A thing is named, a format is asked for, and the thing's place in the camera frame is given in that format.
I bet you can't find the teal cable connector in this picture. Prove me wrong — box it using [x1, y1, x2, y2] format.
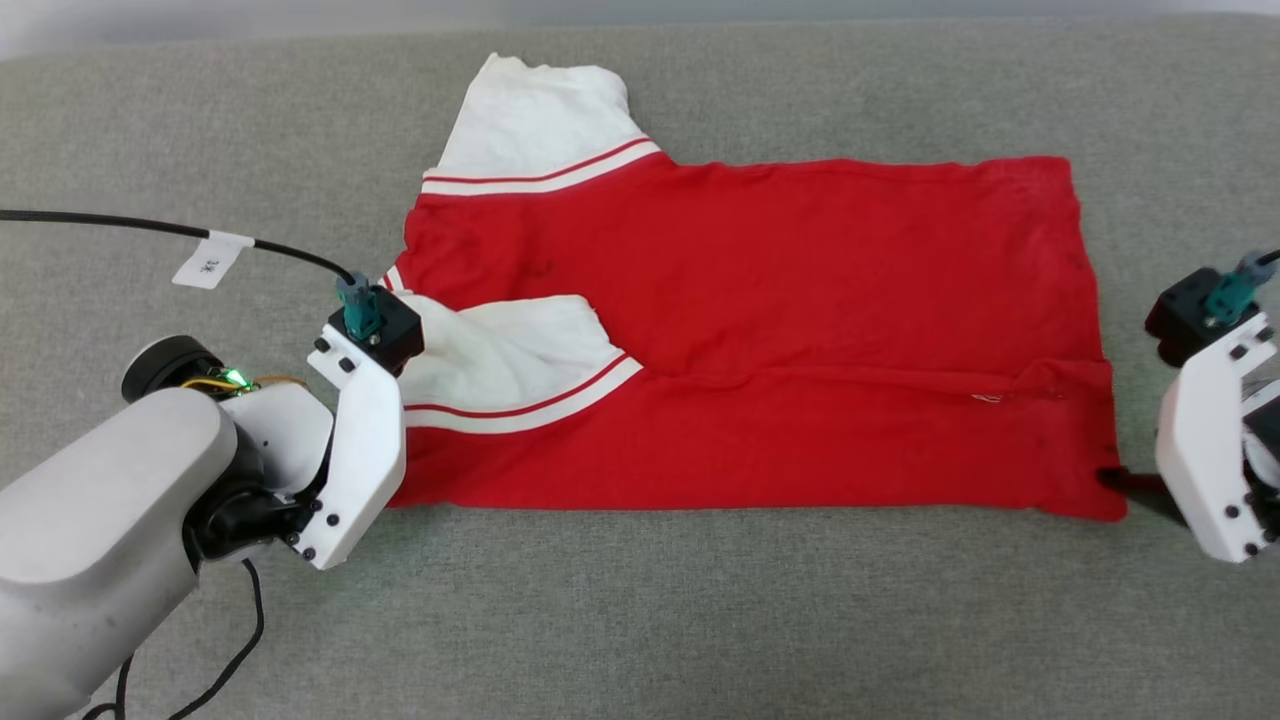
[1202, 254, 1265, 329]
[334, 271, 387, 343]

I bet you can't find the white paper cable tag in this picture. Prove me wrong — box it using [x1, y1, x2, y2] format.
[171, 230, 257, 292]

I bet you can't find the left teal cable connector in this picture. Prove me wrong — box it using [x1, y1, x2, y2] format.
[334, 271, 387, 343]

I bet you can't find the right teal cable connector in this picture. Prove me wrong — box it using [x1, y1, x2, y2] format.
[1202, 254, 1265, 329]

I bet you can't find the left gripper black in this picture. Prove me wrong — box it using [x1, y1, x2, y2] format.
[184, 462, 333, 563]

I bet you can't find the red and white shirt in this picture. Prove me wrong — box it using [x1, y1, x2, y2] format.
[384, 52, 1131, 524]

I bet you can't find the black camera cable with tag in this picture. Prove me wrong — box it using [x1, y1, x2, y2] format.
[0, 208, 361, 287]

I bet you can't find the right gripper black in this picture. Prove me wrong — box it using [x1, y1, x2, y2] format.
[1094, 378, 1280, 525]

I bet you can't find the thin black looping cable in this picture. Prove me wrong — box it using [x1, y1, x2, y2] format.
[82, 557, 267, 720]

